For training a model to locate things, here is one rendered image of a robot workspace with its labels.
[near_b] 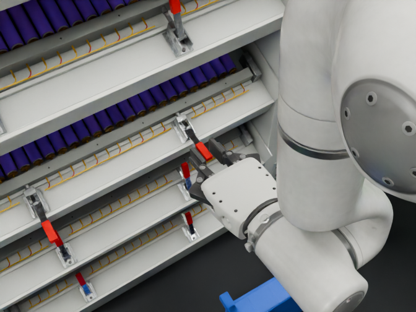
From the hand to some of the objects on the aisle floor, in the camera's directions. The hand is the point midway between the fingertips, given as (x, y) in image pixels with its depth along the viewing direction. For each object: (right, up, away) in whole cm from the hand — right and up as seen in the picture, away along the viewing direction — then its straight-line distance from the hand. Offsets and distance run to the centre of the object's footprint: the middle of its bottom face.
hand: (208, 156), depth 78 cm
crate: (+17, -38, +42) cm, 59 cm away
